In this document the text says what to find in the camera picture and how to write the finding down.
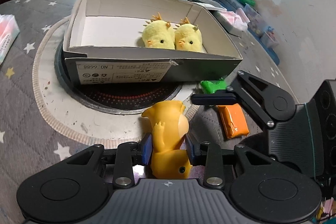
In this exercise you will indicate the round induction cooktop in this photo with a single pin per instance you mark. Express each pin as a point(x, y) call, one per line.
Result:
point(82, 122)

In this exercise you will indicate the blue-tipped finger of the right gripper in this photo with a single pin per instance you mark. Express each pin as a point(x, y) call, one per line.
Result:
point(213, 99)

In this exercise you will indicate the orange plastic duck toy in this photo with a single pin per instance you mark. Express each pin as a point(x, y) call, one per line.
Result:
point(169, 127)

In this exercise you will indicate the large yellow plush chick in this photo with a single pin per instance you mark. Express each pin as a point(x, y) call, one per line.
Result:
point(158, 33)

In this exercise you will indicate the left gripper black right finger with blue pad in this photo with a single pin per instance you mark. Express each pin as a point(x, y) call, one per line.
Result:
point(218, 162)

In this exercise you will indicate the orange clay block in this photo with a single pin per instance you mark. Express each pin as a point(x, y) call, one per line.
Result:
point(234, 121)

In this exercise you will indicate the dark cardboard shoe box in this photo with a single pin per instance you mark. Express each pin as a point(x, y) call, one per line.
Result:
point(103, 43)

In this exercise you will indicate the small yellow plush chick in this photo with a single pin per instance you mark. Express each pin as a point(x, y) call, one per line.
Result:
point(188, 37)

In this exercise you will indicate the grey star tablecloth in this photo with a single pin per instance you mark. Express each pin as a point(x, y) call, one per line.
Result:
point(29, 144)

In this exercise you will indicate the pink white tissue pack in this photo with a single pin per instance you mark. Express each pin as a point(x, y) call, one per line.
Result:
point(9, 31)

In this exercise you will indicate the clear plastic storage box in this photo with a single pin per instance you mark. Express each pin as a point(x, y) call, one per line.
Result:
point(258, 25)

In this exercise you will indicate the pink tissue pack far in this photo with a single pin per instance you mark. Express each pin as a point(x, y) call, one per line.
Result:
point(234, 22)

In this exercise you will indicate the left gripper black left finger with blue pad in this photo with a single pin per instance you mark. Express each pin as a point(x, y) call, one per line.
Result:
point(125, 157)

